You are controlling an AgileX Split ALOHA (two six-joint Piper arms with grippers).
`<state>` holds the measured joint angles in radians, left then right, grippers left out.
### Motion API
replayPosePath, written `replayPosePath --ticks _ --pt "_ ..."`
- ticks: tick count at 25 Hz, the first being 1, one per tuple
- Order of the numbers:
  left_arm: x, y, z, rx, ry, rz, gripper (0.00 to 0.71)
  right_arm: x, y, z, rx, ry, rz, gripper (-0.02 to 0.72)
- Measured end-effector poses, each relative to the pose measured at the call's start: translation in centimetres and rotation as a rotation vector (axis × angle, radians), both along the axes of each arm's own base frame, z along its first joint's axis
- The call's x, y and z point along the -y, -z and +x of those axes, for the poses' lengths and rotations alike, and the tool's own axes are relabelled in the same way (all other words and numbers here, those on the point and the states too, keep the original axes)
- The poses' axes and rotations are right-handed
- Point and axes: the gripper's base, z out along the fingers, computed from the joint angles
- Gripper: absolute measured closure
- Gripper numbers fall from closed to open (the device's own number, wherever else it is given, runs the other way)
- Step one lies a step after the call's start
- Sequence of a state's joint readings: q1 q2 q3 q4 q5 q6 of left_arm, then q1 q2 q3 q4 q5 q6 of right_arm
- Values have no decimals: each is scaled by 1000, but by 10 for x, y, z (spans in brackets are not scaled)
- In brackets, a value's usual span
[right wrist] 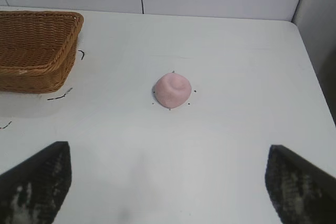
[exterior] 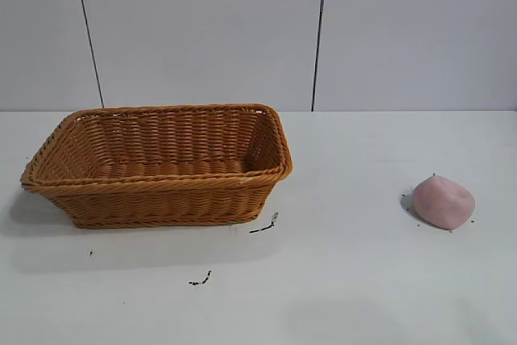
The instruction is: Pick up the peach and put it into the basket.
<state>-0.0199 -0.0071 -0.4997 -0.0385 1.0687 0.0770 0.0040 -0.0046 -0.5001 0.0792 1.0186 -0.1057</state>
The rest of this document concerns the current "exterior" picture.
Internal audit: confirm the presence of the pink peach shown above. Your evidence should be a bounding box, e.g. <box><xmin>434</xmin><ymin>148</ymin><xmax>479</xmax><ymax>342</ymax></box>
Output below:
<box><xmin>412</xmin><ymin>175</ymin><xmax>476</xmax><ymax>230</ymax></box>

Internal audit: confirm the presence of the brown woven wicker basket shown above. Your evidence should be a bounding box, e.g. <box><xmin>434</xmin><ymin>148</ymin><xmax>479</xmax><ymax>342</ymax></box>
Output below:
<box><xmin>19</xmin><ymin>103</ymin><xmax>294</xmax><ymax>229</ymax></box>

